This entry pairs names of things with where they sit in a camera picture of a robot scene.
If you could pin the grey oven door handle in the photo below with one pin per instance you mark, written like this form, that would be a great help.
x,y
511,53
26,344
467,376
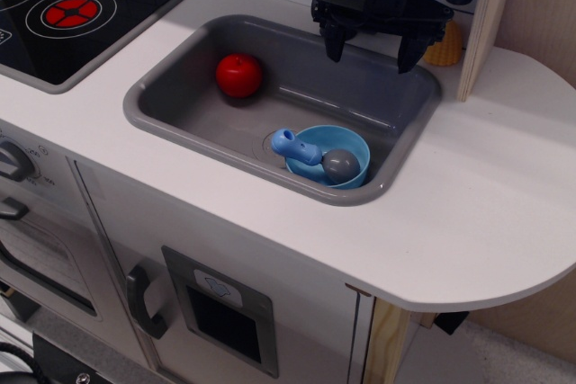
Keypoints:
x,y
12,209

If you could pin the black toy stovetop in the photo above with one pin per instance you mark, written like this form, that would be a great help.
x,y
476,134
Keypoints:
x,y
52,45

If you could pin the blue and grey toy spoon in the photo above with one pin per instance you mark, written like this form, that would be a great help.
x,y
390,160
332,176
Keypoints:
x,y
339,165

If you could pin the grey plastic sink basin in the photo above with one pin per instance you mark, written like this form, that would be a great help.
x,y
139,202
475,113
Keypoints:
x,y
179,100

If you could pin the toy oven door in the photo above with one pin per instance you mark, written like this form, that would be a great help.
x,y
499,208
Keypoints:
x,y
57,261

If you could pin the grey dispenser panel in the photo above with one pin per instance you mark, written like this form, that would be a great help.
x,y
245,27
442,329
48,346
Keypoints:
x,y
225,312

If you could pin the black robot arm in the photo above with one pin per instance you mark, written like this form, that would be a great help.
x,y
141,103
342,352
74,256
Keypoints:
x,y
419,23

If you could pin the yellow toy corn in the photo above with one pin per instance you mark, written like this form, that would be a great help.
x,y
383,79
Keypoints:
x,y
449,50

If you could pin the red toy apple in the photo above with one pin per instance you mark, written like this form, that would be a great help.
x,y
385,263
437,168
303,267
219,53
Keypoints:
x,y
239,75

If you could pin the light blue plastic bowl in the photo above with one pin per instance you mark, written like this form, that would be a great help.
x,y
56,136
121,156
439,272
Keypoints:
x,y
329,137

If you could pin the grey cabinet door handle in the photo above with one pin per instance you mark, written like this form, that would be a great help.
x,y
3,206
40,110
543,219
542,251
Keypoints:
x,y
147,302

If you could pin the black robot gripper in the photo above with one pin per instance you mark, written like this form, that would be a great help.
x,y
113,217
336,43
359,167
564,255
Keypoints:
x,y
420,23

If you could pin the light wooden side post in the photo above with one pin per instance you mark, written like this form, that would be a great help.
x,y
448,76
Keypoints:
x,y
485,26

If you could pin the grey oven knob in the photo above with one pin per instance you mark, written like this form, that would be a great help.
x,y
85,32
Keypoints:
x,y
17,164

